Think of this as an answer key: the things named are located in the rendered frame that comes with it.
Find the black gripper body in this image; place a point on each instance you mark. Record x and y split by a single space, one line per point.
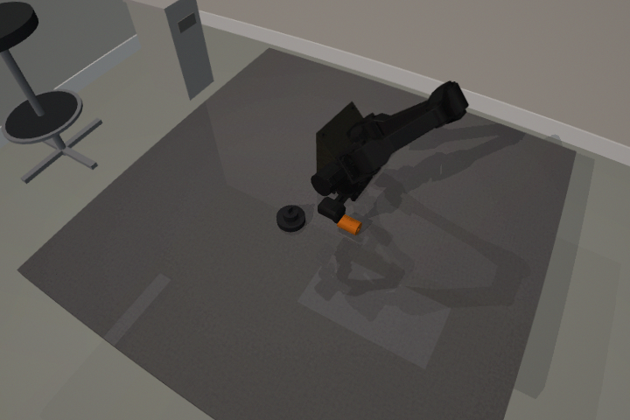
334 209

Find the orange tapered knob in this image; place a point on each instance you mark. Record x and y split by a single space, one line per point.
350 225

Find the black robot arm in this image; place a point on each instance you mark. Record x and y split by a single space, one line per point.
377 136

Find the dark round pedestal with short shaft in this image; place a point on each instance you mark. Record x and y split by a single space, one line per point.
290 218

